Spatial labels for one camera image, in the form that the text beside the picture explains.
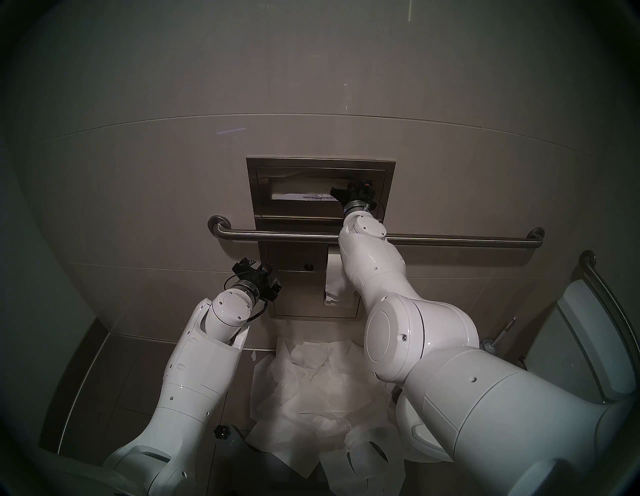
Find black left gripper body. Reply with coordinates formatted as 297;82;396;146
238;264;277;300

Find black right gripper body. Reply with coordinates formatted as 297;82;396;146
344;181;376;204

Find printed seat cover pack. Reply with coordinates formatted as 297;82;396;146
270;190;341;202

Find white toilet paper roll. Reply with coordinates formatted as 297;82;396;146
324;248;353;307

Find white seat cover with cutouts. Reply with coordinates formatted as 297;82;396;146
320;425;407;496

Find toilet brush with holder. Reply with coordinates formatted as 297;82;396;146
481;316;521;355

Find crumpled white paper sheet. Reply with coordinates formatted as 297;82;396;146
277;337;353;383

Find long steel grab bar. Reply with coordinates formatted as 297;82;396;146
207;215;546;249

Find pile of white paper covers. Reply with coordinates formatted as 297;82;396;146
249;350;401;476

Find short steel grab bar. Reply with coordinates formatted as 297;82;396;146
579;250;640;361

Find stainless steel wall dispenser unit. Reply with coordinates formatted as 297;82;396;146
246;156;397;321

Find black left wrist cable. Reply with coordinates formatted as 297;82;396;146
224;272;268;323

